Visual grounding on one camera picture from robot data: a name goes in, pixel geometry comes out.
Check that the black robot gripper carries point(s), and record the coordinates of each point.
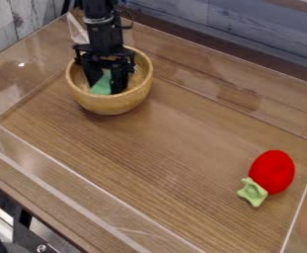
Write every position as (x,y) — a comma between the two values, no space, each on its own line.
(105,53)

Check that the green rectangular block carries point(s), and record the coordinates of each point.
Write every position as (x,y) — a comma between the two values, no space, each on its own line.
(102,88)

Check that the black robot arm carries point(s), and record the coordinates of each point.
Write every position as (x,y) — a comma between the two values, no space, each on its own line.
(102,9)

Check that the brown wooden bowl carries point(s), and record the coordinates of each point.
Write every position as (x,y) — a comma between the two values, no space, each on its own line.
(111,104)

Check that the red plush ball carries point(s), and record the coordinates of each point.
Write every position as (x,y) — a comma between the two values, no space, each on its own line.
(273,171)

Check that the small green plastic toy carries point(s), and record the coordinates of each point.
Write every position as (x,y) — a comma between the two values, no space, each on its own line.
(253,192)

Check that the black metal table frame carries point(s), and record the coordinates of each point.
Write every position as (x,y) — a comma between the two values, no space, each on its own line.
(35,236)

